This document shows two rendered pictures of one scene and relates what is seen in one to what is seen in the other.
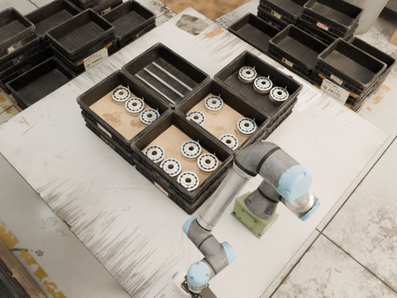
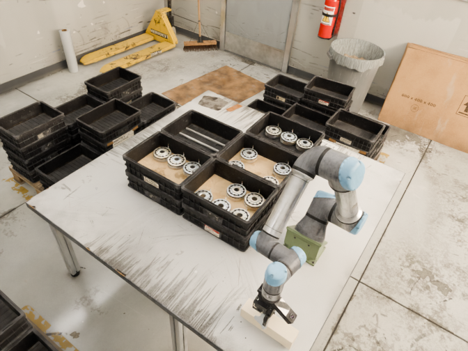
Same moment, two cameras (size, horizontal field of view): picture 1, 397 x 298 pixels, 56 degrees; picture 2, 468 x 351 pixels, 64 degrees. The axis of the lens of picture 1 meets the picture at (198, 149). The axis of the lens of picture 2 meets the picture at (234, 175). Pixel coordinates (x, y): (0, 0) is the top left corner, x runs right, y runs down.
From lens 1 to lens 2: 49 cm
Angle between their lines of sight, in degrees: 16
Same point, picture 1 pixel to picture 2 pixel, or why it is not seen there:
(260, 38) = not seen: hidden behind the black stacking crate
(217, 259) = (290, 259)
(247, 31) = not seen: hidden behind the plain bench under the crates
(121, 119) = (165, 173)
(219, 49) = (241, 120)
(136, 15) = (156, 105)
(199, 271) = (277, 269)
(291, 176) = (349, 164)
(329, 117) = not seen: hidden behind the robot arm
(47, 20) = (72, 114)
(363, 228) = (397, 273)
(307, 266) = (354, 314)
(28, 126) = (69, 191)
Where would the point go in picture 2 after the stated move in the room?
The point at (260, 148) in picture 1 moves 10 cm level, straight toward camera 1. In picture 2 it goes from (316, 149) to (315, 166)
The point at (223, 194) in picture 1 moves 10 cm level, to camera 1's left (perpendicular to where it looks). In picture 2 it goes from (286, 198) to (260, 198)
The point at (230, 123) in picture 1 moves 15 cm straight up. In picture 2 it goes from (266, 169) to (269, 148)
